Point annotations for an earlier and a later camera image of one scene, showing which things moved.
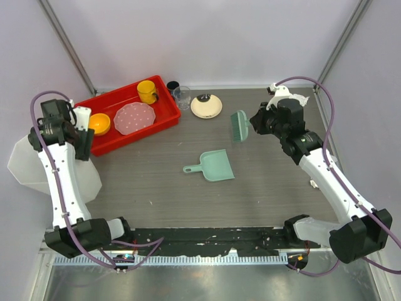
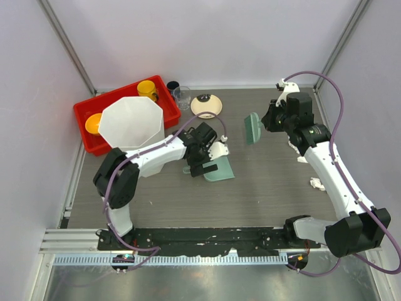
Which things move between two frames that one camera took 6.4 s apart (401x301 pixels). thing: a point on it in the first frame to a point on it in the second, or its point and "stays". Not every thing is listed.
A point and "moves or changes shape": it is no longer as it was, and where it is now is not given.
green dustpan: (215, 165) stays
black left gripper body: (83, 143) to (201, 157)
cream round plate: (209, 109) stays
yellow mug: (147, 92) stays
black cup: (172, 84) stays
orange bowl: (100, 122) stays
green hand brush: (239, 125) moves or changes shape
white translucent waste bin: (27, 165) to (130, 123)
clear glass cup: (182, 95) stays
